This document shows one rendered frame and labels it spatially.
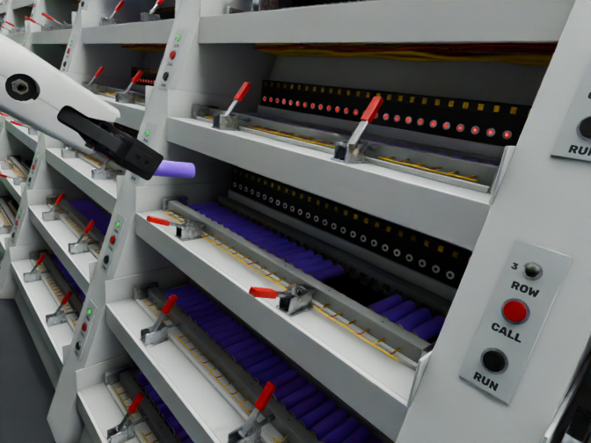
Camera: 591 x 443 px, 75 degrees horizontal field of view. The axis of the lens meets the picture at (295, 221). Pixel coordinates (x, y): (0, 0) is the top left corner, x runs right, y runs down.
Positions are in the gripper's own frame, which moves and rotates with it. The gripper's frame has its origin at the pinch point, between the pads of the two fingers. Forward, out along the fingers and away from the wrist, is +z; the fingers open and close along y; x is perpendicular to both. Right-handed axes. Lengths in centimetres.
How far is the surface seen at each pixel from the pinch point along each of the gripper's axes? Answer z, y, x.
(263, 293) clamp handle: 13.4, -14.1, 5.5
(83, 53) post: 21, 100, -19
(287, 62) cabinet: 31, 26, -34
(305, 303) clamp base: 21.0, -14.9, 4.6
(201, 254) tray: 20.6, 5.4, 7.8
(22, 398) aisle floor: 32, 43, 61
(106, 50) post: 26, 100, -24
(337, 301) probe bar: 21.8, -18.1, 2.3
